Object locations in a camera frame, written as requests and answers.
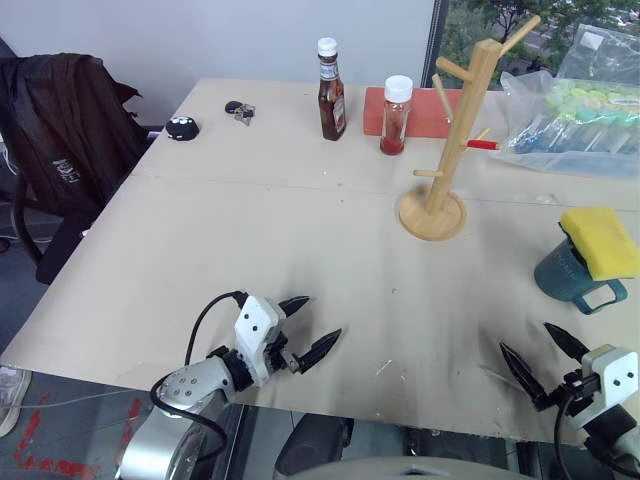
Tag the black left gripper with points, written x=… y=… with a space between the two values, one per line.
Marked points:
x=277 y=352

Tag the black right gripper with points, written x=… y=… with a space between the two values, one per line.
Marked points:
x=580 y=385

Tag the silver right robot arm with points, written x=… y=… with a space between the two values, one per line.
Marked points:
x=607 y=422

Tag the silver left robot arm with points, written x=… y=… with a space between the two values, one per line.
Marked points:
x=195 y=380

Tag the teal mug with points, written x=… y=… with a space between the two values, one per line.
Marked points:
x=560 y=272

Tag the wooden mug tree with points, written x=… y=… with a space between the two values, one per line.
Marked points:
x=434 y=212

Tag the dark rounded shape under table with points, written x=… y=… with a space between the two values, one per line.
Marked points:
x=315 y=445

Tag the yellow sponge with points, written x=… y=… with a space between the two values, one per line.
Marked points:
x=602 y=242

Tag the grey robot torso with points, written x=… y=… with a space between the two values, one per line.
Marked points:
x=405 y=470

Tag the red spice jar white lid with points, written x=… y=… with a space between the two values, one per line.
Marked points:
x=395 y=125

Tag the brown sauce bottle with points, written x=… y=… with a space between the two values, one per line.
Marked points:
x=332 y=105

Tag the bunch of keys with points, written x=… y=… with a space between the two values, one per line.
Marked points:
x=240 y=111

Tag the black round case white dots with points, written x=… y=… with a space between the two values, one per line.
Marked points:
x=182 y=129

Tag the clear plastic bag of bottles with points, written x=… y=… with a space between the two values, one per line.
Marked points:
x=575 y=125

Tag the red cutting board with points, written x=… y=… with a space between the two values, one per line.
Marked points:
x=425 y=112

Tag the grey sneaker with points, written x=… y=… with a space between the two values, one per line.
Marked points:
x=11 y=400

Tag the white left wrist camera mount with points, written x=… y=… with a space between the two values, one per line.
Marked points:
x=255 y=330

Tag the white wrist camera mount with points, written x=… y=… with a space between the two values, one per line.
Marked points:
x=615 y=375
x=255 y=330

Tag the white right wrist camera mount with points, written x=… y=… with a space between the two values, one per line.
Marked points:
x=615 y=375

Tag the dark window frame post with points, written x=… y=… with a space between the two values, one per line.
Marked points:
x=434 y=40

